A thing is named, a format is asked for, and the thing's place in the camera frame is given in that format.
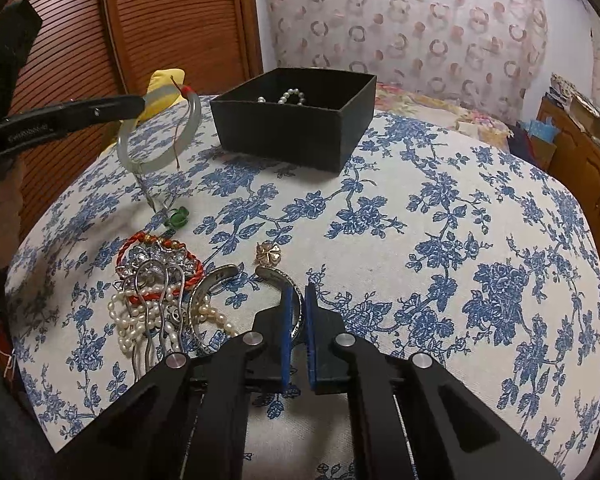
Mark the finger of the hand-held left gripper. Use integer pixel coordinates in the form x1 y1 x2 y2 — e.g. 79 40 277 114
0 94 146 163

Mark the silver flower hair comb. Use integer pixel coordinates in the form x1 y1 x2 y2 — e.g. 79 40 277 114
117 242 197 382

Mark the blue plastic bag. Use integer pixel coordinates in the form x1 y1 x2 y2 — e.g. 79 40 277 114
521 118 562 144

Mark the stack of papers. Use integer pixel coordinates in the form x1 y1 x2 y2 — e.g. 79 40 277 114
549 73 600 147

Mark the red cord bracelet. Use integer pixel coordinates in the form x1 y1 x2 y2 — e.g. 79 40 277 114
116 232 203 307

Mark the pale green jade bangle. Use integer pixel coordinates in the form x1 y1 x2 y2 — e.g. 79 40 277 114
117 84 201 173

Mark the person's dark clothing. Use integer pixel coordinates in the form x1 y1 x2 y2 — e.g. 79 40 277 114
0 260 58 480

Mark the floral bedspread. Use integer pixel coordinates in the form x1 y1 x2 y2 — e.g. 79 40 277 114
374 81 517 147

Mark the small pearl bracelet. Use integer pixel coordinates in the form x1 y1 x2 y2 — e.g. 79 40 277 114
257 88 306 107

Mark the wooden louvred wardrobe door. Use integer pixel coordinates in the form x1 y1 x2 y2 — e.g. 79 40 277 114
0 0 265 241

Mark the long pearl necklace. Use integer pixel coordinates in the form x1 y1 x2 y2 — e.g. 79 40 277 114
108 285 241 359

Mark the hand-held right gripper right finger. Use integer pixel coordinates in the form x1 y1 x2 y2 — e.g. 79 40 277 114
305 282 563 480

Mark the blue floral cloth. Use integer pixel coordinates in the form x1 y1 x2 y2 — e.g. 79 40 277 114
4 94 600 480

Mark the silver cuff bracelet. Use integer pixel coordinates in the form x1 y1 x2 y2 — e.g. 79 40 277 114
188 262 303 358

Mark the black jewelry box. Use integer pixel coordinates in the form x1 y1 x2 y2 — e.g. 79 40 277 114
210 67 377 174

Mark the gold flower brooch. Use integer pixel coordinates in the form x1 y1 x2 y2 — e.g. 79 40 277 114
254 240 283 266

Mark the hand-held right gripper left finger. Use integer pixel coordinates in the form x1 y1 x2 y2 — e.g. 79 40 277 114
54 284 305 480

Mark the circle patterned curtain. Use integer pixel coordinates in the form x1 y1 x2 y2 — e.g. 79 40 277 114
264 0 552 113

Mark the green pendant necklace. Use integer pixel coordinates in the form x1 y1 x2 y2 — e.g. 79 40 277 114
134 170 190 234

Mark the wooden cabinet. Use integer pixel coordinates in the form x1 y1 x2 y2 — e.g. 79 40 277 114
536 96 600 243

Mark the yellow plush toy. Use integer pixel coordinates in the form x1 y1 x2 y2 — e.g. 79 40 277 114
136 68 187 121

